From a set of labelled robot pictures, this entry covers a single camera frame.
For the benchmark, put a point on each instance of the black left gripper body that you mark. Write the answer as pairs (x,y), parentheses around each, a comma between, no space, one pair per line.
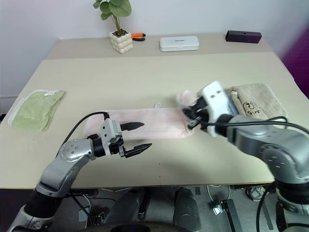
(118,148)

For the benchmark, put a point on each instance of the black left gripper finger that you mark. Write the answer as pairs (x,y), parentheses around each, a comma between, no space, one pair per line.
(138,149)
(132,126)

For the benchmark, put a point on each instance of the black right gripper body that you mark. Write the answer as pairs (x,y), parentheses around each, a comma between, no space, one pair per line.
(201,110)

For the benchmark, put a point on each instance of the pink towel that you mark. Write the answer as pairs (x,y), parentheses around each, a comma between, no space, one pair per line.
(154,123)

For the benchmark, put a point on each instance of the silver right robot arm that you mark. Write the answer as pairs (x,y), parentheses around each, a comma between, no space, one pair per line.
(256,136)

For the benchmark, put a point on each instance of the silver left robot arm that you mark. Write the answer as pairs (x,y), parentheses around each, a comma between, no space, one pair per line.
(72,151)

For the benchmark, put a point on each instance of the beige towel with print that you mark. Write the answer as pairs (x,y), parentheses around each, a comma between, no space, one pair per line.
(260,99)

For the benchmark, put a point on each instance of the green towel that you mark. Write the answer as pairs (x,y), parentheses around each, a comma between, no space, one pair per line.
(33,111)

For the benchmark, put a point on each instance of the dark grey rounded shape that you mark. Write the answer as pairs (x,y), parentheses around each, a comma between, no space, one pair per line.
(187,210)
(125,205)

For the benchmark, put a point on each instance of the white flat case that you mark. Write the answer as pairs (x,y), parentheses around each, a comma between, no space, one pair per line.
(179,44)

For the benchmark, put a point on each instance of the white bubble plant pot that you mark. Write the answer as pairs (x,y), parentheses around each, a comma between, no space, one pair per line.
(122,43)

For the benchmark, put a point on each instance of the dark purple rectangular box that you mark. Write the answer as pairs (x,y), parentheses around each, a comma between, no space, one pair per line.
(243,36)

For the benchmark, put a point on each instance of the white plug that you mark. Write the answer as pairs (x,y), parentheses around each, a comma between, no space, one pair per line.
(217,209)

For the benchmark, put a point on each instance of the grey sneaker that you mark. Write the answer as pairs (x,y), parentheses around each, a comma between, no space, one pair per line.
(256,193)

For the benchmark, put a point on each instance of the black flat bar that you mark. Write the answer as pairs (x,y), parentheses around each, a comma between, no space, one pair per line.
(232,215)

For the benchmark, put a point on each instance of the green leafy plant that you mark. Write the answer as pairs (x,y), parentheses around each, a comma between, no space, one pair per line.
(116,8)

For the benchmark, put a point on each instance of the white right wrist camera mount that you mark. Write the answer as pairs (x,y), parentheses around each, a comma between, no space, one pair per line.
(216,101)

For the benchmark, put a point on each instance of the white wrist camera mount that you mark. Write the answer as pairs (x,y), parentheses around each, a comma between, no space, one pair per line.
(216,101)
(111,128)

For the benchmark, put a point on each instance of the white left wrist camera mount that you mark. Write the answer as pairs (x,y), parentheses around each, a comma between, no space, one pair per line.
(111,128)

